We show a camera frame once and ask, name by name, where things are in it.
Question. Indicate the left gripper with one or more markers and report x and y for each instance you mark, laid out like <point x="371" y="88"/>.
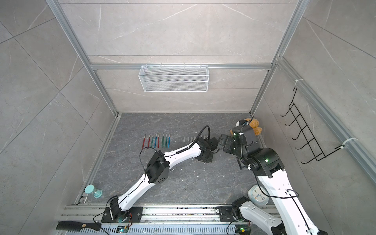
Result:
<point x="202" y="160"/>

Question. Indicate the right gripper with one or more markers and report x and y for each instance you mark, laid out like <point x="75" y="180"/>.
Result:
<point x="229" y="140"/>

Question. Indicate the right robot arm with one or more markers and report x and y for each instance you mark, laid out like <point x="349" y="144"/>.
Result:
<point x="272" y="179"/>

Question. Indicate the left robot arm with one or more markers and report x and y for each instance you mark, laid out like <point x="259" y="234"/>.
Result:
<point x="157" y="171"/>

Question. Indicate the brown teddy bear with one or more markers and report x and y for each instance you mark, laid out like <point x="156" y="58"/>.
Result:
<point x="253" y="123"/>

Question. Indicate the white tape roll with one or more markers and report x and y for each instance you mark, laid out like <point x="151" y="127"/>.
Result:
<point x="257" y="196"/>

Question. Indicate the teal sand timer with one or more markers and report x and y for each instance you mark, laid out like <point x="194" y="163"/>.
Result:
<point x="92" y="190"/>

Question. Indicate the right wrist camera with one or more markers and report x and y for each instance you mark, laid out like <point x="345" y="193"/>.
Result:
<point x="242" y="129"/>

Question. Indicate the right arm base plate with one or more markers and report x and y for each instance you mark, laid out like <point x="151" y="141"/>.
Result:
<point x="224" y="213"/>

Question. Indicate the white wire mesh basket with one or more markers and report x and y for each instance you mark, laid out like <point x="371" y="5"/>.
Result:
<point x="179" y="78"/>

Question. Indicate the black wire hook rack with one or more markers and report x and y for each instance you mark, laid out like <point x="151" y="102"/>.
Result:
<point x="304" y="130"/>

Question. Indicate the aluminium mounting rail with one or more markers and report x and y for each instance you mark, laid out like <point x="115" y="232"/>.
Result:
<point x="164" y="220"/>

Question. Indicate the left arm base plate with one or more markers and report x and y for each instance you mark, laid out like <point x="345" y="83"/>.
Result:
<point x="134" y="214"/>

